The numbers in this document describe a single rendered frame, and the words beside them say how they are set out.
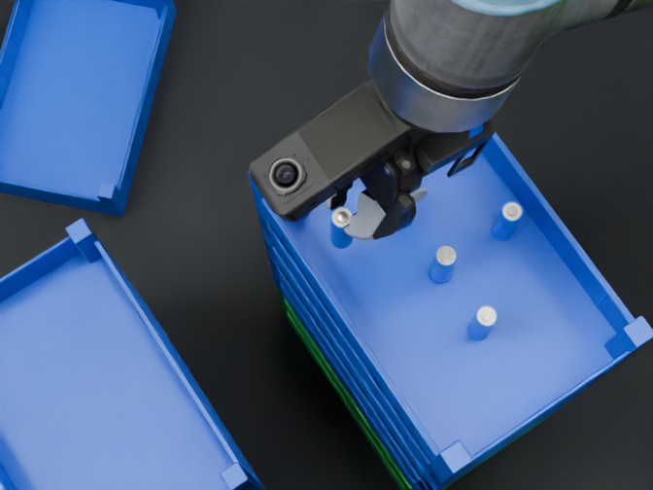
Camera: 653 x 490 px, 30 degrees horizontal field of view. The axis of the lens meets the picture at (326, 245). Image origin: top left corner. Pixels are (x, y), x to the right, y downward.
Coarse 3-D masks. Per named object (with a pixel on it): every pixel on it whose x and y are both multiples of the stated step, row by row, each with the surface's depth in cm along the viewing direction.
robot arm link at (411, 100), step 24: (384, 24) 71; (384, 48) 71; (384, 72) 72; (384, 96) 74; (408, 96) 72; (432, 96) 71; (504, 96) 73; (408, 120) 74; (432, 120) 73; (456, 120) 73; (480, 120) 74
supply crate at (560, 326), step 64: (256, 192) 105; (448, 192) 109; (512, 192) 109; (320, 256) 108; (384, 256) 108; (512, 256) 108; (576, 256) 103; (384, 320) 106; (448, 320) 106; (512, 320) 106; (576, 320) 106; (640, 320) 98; (384, 384) 102; (448, 384) 105; (512, 384) 105; (576, 384) 105; (448, 448) 96
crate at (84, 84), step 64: (64, 0) 167; (128, 0) 166; (0, 64) 160; (64, 64) 165; (128, 64) 165; (0, 128) 163; (64, 128) 162; (128, 128) 162; (64, 192) 155; (128, 192) 160
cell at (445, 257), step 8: (440, 248) 101; (448, 248) 101; (440, 256) 101; (448, 256) 101; (456, 256) 101; (432, 264) 104; (440, 264) 101; (448, 264) 101; (432, 272) 105; (440, 272) 103; (448, 272) 103; (440, 280) 106
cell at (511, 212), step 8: (504, 208) 102; (512, 208) 102; (520, 208) 102; (504, 216) 102; (512, 216) 102; (520, 216) 102; (496, 224) 106; (504, 224) 103; (512, 224) 103; (496, 232) 107; (504, 232) 105; (512, 232) 106; (504, 240) 108
